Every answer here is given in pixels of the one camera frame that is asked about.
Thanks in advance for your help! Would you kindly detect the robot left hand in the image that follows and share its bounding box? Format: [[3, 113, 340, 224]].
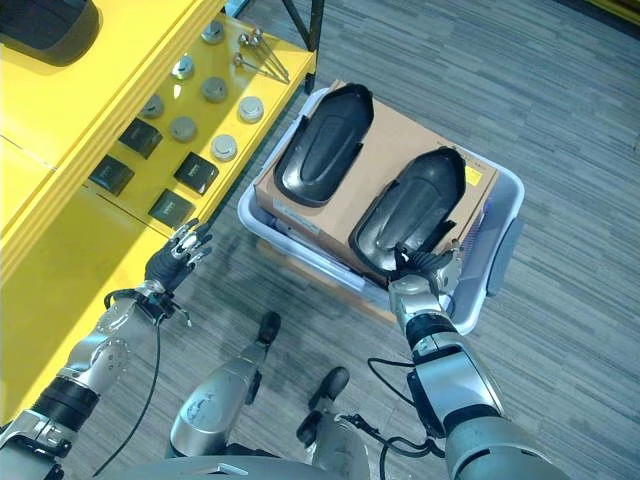
[[144, 218, 215, 295]]

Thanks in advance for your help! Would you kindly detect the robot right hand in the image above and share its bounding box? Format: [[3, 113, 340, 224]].
[[393, 238, 465, 301]]

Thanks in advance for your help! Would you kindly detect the black sole-shaped part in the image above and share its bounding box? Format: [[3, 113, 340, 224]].
[[0, 0, 102, 67], [272, 82, 377, 209], [347, 146, 469, 274]]

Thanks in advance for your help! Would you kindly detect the pale plastic box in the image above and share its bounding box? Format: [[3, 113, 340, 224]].
[[237, 79, 526, 337]]

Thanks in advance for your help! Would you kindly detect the brown cardboard box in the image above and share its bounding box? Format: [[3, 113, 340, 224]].
[[253, 93, 501, 287]]

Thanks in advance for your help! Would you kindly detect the yellow metal shelf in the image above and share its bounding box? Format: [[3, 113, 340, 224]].
[[0, 0, 319, 426]]

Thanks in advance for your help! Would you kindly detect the black square pad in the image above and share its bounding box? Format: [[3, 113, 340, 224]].
[[117, 117, 164, 161], [148, 188, 198, 230], [172, 151, 220, 197], [88, 154, 136, 197]]

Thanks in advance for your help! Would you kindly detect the round grey metal disc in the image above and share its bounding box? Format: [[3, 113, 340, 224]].
[[201, 19, 226, 45], [170, 54, 196, 80], [140, 94, 166, 120], [169, 115, 198, 144], [209, 133, 239, 162], [237, 95, 265, 124], [201, 76, 230, 104]]

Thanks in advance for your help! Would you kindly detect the silver robot left leg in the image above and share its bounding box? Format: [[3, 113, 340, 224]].
[[168, 310, 282, 460]]

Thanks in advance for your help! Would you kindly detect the silver robot leg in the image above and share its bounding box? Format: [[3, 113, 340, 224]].
[[168, 310, 282, 460], [296, 366, 382, 480]]

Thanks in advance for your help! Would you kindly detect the silver robot right leg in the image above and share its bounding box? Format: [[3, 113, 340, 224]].
[[296, 366, 382, 480]]

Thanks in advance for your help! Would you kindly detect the silver robot torso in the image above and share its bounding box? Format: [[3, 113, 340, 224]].
[[97, 447, 321, 480]]

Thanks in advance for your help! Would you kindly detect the long metal screw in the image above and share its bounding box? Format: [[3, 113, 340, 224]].
[[237, 31, 284, 79], [231, 52, 292, 84], [251, 26, 291, 77]]

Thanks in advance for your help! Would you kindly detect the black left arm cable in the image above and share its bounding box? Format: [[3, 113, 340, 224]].
[[91, 288, 194, 477]]

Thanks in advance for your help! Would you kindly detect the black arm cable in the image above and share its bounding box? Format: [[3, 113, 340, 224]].
[[367, 356, 447, 480], [91, 288, 194, 477]]

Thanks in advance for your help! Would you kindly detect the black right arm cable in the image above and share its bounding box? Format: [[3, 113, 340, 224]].
[[367, 356, 447, 480]]

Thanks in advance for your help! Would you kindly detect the dark shelf post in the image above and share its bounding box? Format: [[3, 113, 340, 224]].
[[279, 0, 327, 53]]

